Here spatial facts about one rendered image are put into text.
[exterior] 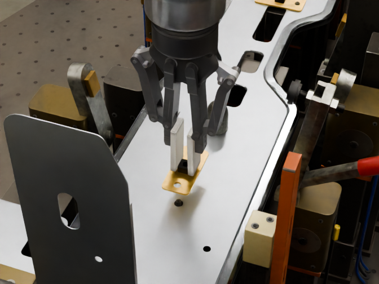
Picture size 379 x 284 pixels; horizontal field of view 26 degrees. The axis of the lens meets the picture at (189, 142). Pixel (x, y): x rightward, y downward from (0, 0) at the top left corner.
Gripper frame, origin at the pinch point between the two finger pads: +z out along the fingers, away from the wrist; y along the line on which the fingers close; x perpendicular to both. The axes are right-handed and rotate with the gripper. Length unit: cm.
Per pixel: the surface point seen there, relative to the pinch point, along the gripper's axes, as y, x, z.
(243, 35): 2.9, -35.4, 7.3
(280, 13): -0.6, -45.0, 8.5
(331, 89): -17.0, -0.8, -13.7
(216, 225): -5.9, 4.7, 7.7
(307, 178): -16.0, 0.6, -0.4
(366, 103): -19.9, -17.1, 0.6
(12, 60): 58, -49, 37
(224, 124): -1.5, -12.0, 5.9
